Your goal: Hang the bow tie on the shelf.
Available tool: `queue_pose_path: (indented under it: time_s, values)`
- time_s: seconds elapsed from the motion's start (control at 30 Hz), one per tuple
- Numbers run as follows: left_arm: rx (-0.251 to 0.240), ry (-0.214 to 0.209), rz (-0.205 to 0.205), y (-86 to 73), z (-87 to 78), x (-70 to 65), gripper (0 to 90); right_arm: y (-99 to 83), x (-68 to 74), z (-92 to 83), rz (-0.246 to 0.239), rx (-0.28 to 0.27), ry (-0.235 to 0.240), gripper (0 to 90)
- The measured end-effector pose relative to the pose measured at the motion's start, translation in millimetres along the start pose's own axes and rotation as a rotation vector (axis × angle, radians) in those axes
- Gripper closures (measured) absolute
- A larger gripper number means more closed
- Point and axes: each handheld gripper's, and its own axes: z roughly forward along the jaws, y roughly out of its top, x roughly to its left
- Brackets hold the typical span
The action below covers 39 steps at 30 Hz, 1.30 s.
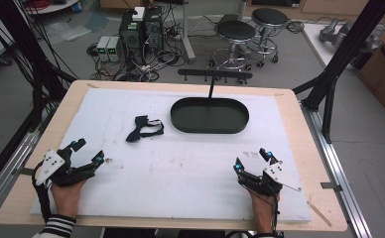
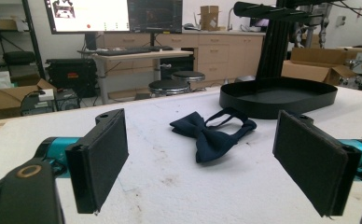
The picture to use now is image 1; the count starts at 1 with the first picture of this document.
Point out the cardboard box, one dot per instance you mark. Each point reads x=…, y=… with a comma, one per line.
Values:
x=382, y=76

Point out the person's left hand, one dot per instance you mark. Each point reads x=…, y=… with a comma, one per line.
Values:
x=66, y=198

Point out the grey tape strip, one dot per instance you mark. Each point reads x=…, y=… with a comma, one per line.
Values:
x=25, y=171
x=331, y=186

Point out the round white table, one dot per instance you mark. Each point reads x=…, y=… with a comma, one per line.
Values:
x=53, y=6

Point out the clear plastic sheet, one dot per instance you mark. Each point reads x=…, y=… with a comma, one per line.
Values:
x=68, y=29

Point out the white side table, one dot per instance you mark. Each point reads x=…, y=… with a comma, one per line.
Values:
x=316, y=39

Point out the white box device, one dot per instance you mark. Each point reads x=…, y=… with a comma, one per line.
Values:
x=138, y=14

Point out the black bow tie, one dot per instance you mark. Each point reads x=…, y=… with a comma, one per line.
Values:
x=135, y=135

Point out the grey table leg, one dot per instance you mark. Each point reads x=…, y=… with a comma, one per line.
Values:
x=188, y=36

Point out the black computer tower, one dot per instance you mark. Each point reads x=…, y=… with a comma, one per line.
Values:
x=131, y=34
x=154, y=29

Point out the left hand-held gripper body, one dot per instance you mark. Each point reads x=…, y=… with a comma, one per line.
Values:
x=50, y=165

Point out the wooden stick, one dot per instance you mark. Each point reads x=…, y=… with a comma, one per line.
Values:
x=319, y=214

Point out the white power supply unit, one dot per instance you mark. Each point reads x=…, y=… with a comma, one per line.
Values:
x=115, y=49
x=102, y=48

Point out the black oval tray hanger stand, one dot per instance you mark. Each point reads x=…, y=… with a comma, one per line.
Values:
x=210, y=116

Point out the black metal frame stand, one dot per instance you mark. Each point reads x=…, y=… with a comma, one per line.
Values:
x=352, y=43

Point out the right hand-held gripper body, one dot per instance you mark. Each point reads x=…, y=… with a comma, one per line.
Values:
x=275, y=172

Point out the grey device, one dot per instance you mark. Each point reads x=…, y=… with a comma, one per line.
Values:
x=334, y=29

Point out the black round stool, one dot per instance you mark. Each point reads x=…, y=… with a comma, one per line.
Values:
x=236, y=31
x=269, y=16

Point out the white foam mat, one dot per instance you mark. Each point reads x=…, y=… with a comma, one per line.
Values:
x=180, y=172

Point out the person's right hand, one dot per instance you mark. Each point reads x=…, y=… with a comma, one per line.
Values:
x=265, y=210

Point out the aluminium rail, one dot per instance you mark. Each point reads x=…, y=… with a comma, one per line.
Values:
x=341, y=180
x=8, y=167

